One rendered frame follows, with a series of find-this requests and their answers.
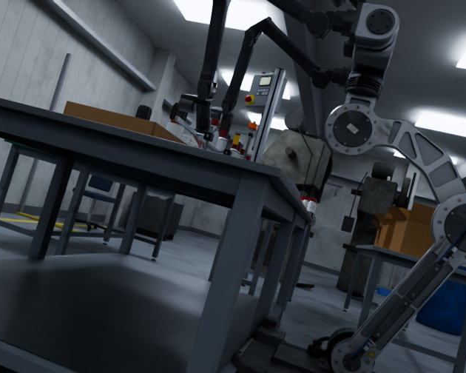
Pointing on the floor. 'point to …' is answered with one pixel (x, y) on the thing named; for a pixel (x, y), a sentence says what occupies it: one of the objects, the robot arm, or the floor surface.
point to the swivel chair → (97, 198)
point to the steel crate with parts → (147, 218)
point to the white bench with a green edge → (70, 203)
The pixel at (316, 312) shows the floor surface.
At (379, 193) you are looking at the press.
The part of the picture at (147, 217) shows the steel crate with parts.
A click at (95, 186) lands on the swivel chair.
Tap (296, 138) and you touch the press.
